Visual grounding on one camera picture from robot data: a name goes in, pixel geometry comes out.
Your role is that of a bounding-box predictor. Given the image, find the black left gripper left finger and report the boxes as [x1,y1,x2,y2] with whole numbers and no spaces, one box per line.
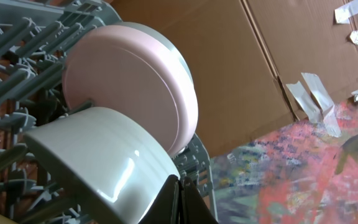
[139,175,180,224]

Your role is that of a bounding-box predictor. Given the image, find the gray plate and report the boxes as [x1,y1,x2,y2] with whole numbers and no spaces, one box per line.
[116,22,193,82]

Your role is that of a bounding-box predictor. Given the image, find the gray dishwasher rack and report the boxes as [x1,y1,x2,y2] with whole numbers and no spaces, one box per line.
[0,1,217,223]

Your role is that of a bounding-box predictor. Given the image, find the gray bowl of grains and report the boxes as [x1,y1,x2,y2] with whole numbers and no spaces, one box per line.
[24,107,179,223]

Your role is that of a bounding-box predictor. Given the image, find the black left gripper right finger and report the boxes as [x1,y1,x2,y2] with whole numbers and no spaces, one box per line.
[180,177,218,224]

